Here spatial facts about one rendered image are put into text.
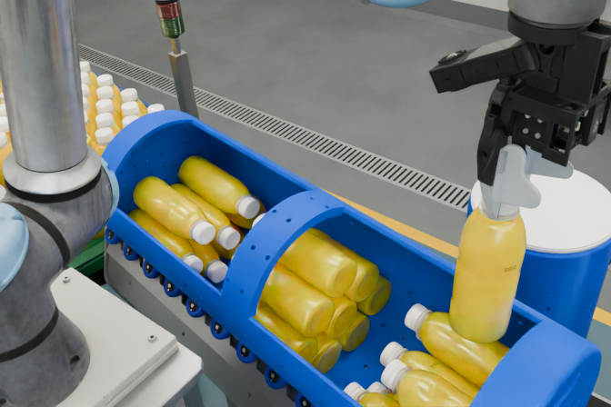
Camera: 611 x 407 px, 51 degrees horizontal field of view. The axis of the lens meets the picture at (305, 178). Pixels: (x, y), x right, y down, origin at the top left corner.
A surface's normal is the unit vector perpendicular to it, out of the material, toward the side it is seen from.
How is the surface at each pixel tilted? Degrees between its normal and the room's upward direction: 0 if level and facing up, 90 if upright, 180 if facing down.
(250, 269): 47
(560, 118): 89
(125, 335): 3
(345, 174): 0
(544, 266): 90
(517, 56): 91
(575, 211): 0
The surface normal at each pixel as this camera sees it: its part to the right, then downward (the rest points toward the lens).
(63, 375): 0.80, -0.03
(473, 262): -0.77, 0.37
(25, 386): 0.39, 0.21
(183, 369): -0.07, -0.80
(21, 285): 0.90, 0.19
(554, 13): -0.29, 0.58
